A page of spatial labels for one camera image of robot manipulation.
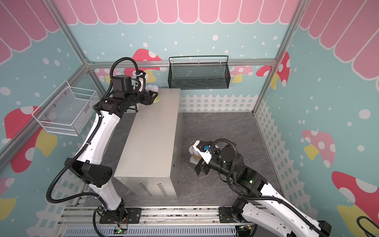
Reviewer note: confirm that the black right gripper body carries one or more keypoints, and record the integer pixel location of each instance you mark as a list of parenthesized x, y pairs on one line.
[(200, 167)]

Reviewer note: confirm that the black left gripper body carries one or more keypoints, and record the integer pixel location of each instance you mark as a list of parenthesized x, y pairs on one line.
[(145, 98)]

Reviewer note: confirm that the green label can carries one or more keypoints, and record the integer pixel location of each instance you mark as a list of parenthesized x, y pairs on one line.
[(153, 88)]

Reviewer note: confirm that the yellow label can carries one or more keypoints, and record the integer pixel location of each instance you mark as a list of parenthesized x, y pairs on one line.
[(195, 156)]

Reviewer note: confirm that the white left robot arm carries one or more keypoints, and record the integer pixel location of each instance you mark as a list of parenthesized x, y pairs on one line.
[(125, 92)]

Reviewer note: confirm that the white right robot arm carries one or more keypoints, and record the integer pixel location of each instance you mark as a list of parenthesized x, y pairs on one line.
[(258, 201)]

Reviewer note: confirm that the grey metal cabinet counter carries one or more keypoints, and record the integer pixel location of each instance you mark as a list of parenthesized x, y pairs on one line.
[(150, 163)]

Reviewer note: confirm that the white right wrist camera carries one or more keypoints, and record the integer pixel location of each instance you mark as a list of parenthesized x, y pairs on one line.
[(204, 150)]

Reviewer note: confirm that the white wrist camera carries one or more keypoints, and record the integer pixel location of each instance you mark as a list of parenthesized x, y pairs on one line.
[(204, 150), (140, 76)]

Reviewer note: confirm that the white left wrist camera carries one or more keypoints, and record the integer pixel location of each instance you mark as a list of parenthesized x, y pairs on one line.
[(140, 76)]

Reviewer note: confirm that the black mesh wall basket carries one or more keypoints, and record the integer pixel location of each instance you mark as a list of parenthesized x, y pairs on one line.
[(199, 72)]

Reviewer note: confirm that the white wire wall basket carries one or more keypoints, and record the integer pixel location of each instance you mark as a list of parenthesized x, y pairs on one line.
[(67, 110)]

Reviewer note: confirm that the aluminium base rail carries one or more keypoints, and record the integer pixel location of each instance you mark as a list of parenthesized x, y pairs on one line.
[(171, 221)]

